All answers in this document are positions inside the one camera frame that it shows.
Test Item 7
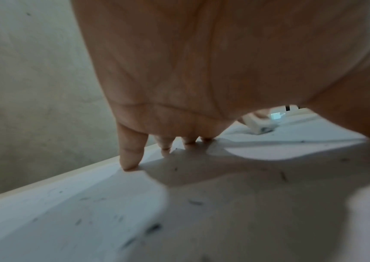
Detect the person's left hand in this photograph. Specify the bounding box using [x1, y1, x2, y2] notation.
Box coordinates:
[70, 0, 370, 171]

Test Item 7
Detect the white paper sheet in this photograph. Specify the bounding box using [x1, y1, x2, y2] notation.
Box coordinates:
[0, 112, 370, 262]

